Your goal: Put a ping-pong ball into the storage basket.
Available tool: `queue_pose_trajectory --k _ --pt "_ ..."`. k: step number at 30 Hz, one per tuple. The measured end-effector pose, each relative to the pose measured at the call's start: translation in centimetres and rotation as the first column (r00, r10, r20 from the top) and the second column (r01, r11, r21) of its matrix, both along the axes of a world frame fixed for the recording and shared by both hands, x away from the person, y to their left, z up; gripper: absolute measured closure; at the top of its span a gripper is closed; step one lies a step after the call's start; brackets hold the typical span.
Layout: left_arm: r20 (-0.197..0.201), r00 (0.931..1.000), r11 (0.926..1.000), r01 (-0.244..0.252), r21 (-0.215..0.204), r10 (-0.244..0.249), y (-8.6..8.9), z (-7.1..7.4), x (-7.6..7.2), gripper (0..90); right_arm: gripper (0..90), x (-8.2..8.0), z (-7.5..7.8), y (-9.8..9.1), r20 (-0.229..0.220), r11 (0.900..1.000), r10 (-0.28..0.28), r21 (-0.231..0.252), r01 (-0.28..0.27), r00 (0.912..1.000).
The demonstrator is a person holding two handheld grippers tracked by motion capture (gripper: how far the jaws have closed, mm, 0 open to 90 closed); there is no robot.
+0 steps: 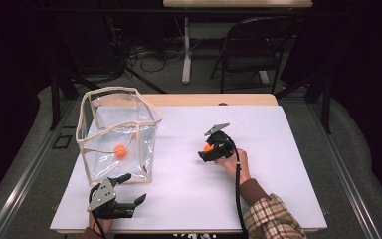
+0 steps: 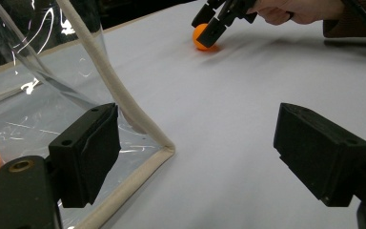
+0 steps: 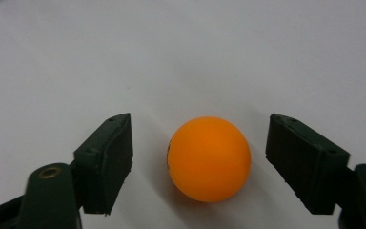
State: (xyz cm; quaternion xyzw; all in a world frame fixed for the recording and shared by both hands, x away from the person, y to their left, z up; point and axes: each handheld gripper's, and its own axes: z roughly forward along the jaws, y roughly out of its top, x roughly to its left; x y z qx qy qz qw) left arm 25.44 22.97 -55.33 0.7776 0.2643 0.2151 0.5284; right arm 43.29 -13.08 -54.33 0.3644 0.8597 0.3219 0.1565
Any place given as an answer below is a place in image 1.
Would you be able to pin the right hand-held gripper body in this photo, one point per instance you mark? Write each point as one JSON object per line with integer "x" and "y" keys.
{"x": 222, "y": 142}

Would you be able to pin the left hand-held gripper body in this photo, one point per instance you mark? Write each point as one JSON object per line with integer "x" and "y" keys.
{"x": 103, "y": 195}

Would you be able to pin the orange ball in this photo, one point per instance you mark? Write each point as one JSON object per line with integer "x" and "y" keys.
{"x": 120, "y": 151}
{"x": 208, "y": 148}

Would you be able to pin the clear plastic bag beige trim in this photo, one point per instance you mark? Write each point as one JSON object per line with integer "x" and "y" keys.
{"x": 119, "y": 146}

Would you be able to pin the person's right hand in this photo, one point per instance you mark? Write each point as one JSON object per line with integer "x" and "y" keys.
{"x": 232, "y": 166}

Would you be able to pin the person's left hand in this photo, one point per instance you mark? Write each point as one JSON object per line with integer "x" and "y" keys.
{"x": 102, "y": 225}

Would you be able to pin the white table mat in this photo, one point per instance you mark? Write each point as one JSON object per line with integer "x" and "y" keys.
{"x": 272, "y": 139}

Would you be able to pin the wooden table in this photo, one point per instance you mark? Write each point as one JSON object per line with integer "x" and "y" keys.
{"x": 185, "y": 99}

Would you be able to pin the person's black printed shirt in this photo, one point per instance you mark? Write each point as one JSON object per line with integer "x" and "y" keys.
{"x": 185, "y": 236}

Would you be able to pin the white background desk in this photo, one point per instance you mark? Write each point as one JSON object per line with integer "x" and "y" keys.
{"x": 187, "y": 49}

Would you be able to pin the black metal stand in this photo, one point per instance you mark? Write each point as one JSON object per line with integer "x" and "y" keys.
{"x": 55, "y": 99}
{"x": 327, "y": 106}

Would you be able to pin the black folding chair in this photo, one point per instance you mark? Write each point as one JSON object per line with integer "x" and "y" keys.
{"x": 255, "y": 43}

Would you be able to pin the black square floor frame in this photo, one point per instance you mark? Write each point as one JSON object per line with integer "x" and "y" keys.
{"x": 53, "y": 142}

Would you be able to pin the aluminium floor rail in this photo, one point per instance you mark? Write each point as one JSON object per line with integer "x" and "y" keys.
{"x": 344, "y": 179}
{"x": 23, "y": 179}

